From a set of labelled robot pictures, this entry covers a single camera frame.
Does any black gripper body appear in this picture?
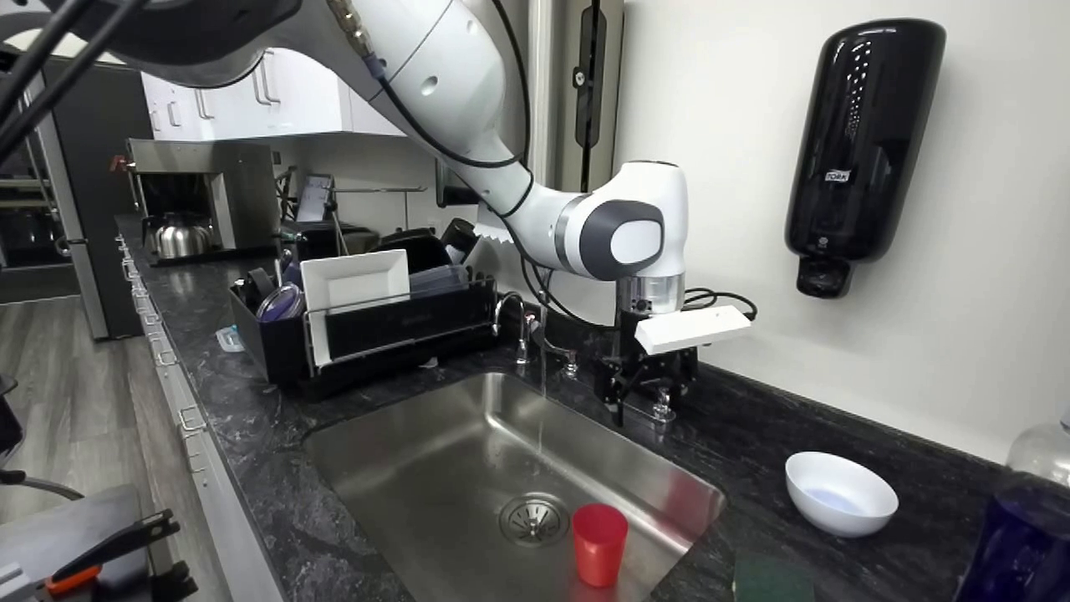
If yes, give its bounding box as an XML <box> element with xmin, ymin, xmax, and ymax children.
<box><xmin>613</xmin><ymin>346</ymin><xmax>699</xmax><ymax>387</ymax></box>

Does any red plastic cup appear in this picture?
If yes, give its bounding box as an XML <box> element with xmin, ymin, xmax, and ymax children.
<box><xmin>568</xmin><ymin>501</ymin><xmax>631</xmax><ymax>591</ymax></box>

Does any metal sink drain strainer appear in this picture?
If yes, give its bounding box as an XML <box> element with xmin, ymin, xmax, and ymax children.
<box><xmin>496</xmin><ymin>490</ymin><xmax>575</xmax><ymax>548</ymax></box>

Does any white bowl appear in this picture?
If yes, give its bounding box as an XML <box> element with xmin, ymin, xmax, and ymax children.
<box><xmin>784</xmin><ymin>449</ymin><xmax>902</xmax><ymax>541</ymax></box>

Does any green sponge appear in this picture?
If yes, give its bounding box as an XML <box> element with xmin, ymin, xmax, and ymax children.
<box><xmin>728</xmin><ymin>548</ymin><xmax>823</xmax><ymax>602</ymax></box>

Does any stainless steel sink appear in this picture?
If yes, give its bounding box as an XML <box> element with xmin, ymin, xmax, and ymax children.
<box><xmin>301</xmin><ymin>370</ymin><xmax>728</xmax><ymax>602</ymax></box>

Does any black dish rack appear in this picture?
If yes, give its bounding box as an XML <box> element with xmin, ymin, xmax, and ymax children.
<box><xmin>227</xmin><ymin>227</ymin><xmax>502</xmax><ymax>402</ymax></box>

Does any white plastic tray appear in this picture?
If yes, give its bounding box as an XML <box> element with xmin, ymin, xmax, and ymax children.
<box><xmin>298</xmin><ymin>244</ymin><xmax>415</xmax><ymax>372</ymax></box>

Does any clear glass container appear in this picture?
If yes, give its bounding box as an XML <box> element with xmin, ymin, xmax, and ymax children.
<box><xmin>1006</xmin><ymin>409</ymin><xmax>1070</xmax><ymax>492</ymax></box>

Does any blue soap bottle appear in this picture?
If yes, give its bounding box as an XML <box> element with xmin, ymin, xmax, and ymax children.
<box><xmin>952</xmin><ymin>490</ymin><xmax>1070</xmax><ymax>602</ymax></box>

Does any white base cabinet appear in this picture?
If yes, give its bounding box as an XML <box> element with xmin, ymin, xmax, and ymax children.
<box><xmin>115</xmin><ymin>227</ymin><xmax>288</xmax><ymax>602</ymax></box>

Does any silver kettle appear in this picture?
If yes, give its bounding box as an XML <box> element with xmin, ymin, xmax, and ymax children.
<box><xmin>148</xmin><ymin>211</ymin><xmax>225</xmax><ymax>268</ymax></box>

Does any stainless steel appliance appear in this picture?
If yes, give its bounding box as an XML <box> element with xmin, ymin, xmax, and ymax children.
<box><xmin>123</xmin><ymin>133</ymin><xmax>280</xmax><ymax>254</ymax></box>

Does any orange black hand tool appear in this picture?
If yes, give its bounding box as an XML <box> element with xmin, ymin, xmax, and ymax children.
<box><xmin>39</xmin><ymin>508</ymin><xmax>185</xmax><ymax>598</ymax></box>

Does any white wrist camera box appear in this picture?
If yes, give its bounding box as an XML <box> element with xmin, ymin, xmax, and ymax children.
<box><xmin>631</xmin><ymin>306</ymin><xmax>755</xmax><ymax>362</ymax></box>

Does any black wall soap dispenser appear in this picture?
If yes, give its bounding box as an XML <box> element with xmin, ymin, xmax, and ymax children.
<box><xmin>784</xmin><ymin>15</ymin><xmax>949</xmax><ymax>300</ymax></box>

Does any white wall cabinet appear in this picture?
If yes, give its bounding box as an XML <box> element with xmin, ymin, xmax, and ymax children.
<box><xmin>137</xmin><ymin>44</ymin><xmax>412</xmax><ymax>145</ymax></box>

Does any grey metal shelf frame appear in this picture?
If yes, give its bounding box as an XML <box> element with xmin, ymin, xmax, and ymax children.
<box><xmin>0</xmin><ymin>44</ymin><xmax>115</xmax><ymax>346</ymax></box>

